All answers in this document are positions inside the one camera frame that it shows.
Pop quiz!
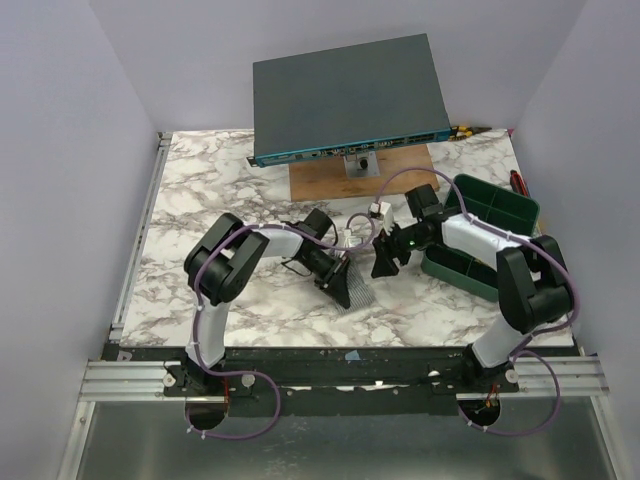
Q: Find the aluminium frame rail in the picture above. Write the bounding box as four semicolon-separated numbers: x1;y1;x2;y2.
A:
57;132;173;479

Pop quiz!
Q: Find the brown plywood board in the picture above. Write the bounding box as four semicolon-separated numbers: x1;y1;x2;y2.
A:
289;145;440;202

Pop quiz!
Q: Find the green divided plastic tray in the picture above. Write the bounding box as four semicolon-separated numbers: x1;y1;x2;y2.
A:
421;174;539;302

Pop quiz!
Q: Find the grey network switch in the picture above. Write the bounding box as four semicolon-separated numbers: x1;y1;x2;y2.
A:
247;34;451;168

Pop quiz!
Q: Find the blue tape piece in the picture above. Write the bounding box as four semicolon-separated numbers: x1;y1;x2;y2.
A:
344;350;361;362

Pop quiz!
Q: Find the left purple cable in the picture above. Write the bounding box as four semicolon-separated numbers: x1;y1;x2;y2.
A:
185;212;377;441

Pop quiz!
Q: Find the red black utility knife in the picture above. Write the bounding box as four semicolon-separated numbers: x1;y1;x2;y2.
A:
510;170;530;197

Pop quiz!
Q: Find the grey striped underwear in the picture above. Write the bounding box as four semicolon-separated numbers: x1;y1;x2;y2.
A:
336;264;375;315

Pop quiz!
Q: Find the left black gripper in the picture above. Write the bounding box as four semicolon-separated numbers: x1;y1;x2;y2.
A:
298;248;351;308

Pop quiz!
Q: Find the purple cable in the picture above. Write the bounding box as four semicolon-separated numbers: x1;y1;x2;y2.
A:
185;212;377;441
375;167;584;435

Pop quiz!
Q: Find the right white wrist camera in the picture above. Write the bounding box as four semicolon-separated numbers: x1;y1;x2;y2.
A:
368;201;396;236

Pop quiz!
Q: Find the black metal base rail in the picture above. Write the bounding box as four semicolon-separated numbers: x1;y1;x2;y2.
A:
164;347;518;417

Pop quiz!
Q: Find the grey metal stand bracket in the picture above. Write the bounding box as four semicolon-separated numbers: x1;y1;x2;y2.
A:
343;151;380;179

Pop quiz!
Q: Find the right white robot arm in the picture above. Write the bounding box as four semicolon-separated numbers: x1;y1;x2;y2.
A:
369;184;576;392

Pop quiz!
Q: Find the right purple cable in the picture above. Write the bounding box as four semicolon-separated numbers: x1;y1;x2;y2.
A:
375;167;584;435

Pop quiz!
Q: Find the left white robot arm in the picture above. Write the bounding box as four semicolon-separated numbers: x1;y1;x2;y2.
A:
184;208;355;395

